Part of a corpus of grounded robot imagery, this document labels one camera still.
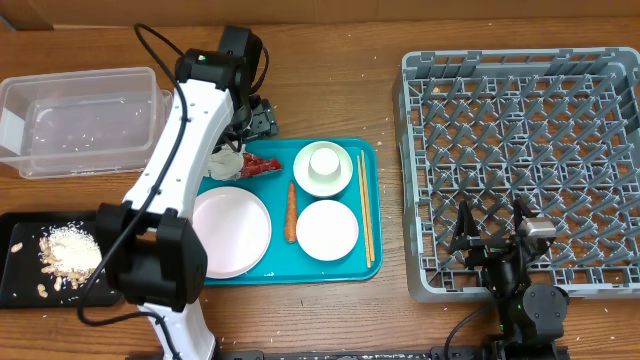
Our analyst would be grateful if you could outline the grey plastic dish rack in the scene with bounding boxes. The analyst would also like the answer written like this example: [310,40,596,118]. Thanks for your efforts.
[393,47,639,303]

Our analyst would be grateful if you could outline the white upside-down cup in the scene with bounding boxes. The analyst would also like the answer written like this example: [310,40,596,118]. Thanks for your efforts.
[309,147,340,178]

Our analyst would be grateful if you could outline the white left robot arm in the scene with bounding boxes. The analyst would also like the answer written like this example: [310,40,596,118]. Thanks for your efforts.
[84,26,269,359]

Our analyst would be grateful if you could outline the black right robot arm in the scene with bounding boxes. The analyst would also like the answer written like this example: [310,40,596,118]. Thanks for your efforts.
[449,198,570,359]

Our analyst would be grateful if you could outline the orange carrot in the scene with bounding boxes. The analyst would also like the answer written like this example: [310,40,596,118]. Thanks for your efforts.
[284,181,298,243]

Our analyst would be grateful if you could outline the clear plastic bin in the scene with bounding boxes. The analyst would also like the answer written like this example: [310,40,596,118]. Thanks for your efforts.
[1,67,173,179]

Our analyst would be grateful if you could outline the red snack wrapper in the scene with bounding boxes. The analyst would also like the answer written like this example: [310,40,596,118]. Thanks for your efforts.
[240,152,283,179]

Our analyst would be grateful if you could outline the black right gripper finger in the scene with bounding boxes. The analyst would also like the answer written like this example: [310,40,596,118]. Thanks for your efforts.
[513,197,534,223]
[451,200,478,250]

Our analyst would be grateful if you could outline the black waste tray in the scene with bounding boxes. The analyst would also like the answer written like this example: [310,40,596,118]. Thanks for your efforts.
[1,211,95,309]

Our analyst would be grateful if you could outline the teal plastic tray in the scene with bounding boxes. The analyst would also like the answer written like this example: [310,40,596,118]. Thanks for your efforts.
[199,138,384,286]

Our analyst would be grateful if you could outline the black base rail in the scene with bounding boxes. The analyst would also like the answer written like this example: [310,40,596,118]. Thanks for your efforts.
[124,344,571,360]

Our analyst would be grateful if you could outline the large pink plate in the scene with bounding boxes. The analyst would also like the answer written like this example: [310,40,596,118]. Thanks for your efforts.
[193,186,272,279]

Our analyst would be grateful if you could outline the left wooden chopstick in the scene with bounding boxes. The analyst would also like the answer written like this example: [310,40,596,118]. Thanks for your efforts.
[357,155,371,268]

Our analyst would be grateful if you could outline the rice and peanut scraps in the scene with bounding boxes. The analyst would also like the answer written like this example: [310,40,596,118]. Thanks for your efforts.
[39,225,102,289]

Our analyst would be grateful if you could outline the brown cardboard backdrop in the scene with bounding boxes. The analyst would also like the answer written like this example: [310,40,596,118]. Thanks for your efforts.
[1,0,639,30]

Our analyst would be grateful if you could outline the white paper napkin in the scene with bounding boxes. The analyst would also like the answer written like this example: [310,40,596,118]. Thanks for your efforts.
[205,145,244,181]

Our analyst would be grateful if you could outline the pale green bowl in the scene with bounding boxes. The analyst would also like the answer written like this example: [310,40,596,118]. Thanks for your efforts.
[293,141,353,198]

